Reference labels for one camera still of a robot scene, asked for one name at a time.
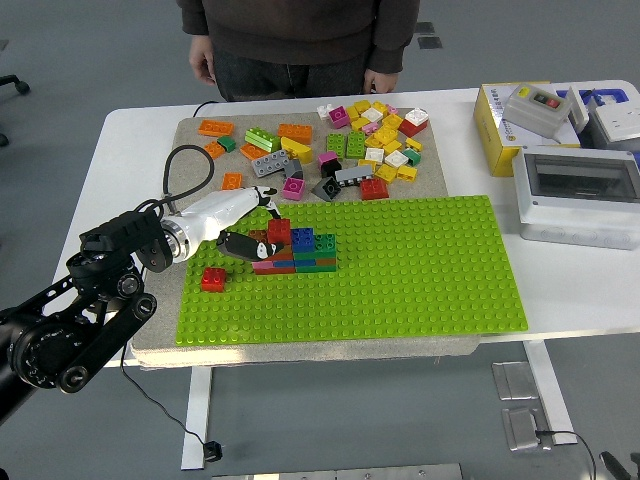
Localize lime green studded baseplate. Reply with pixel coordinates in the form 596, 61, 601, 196
174, 194, 530, 346

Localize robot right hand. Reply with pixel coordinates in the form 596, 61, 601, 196
599, 451, 640, 480

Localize grey push-button switch box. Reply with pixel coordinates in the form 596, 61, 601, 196
501, 83, 573, 143

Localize person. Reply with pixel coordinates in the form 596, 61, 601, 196
175, 0, 421, 101

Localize grey long toy brick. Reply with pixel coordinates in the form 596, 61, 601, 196
251, 149, 292, 179

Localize white table leg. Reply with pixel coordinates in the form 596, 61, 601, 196
522, 339, 579, 446
180, 366, 245, 471

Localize yellow curved toy brick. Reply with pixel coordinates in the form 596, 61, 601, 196
280, 135, 314, 164

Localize blue square toy brick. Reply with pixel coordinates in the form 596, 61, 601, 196
291, 227, 316, 254

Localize person's left hand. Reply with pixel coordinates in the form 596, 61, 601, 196
362, 67, 401, 95

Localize black office chair base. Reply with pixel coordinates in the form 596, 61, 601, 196
0, 74, 32, 148

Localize white plastic cover plate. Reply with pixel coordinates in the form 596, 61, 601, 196
567, 85, 593, 134

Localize grey narrow toy brick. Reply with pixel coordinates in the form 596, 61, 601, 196
334, 163, 375, 189

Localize long metal floor plate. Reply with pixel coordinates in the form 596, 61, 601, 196
212, 463, 464, 480

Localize metal floor block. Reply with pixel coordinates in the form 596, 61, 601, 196
501, 405, 555, 454

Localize yellow cardboard box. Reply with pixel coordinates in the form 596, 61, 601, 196
473, 82, 584, 179

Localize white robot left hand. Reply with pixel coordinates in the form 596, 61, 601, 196
178, 186, 285, 262

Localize thin black cord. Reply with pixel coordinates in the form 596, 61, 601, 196
119, 344, 209, 448

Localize grey-brown mat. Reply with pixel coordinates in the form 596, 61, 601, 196
130, 107, 484, 370

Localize white distribution box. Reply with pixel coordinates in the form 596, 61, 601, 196
510, 144, 640, 251

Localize lime green long toy brick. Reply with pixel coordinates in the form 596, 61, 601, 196
244, 127, 284, 154

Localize black floor cable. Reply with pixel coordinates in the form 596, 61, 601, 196
534, 428, 600, 474

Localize person's right hand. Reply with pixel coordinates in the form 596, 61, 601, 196
188, 37, 217, 86

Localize red sloped toy brick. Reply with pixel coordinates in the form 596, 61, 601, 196
359, 177, 390, 201

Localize blue plastic bin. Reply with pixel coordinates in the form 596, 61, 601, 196
554, 87, 630, 109

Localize red square toy brick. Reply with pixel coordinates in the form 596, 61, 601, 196
266, 218, 293, 245
200, 267, 228, 293

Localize white wall socket panel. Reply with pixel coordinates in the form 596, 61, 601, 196
591, 102, 640, 145

